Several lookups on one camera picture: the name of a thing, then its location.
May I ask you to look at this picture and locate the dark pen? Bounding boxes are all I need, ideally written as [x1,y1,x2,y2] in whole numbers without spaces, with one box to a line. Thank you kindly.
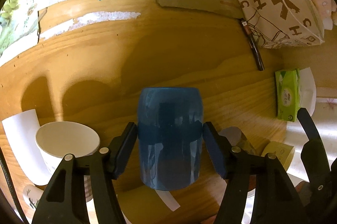
[240,18,265,71]

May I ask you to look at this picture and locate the blue plastic cup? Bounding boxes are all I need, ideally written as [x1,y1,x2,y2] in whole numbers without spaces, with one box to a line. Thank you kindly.
[137,87,203,191]

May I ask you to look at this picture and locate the grey checkered paper cup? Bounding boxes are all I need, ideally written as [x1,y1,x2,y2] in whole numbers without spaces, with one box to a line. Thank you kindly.
[35,121,101,202]

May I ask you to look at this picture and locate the plain white paper cup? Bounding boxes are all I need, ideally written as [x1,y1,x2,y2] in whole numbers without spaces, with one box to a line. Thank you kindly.
[2,109,52,186]

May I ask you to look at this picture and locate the letter print fabric bag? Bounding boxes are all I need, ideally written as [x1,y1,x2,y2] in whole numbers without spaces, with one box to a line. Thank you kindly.
[238,0,324,49]

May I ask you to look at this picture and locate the brown sleeve paper cup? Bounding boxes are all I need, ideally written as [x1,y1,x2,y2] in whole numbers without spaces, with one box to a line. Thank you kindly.
[219,126,296,198]

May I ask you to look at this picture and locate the leaf print paper cup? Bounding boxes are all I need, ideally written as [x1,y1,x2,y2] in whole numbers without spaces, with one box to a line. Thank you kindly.
[22,184,43,212]

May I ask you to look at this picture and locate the green tissue pack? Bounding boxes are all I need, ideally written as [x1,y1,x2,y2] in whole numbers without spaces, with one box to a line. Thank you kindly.
[274,69,301,122]

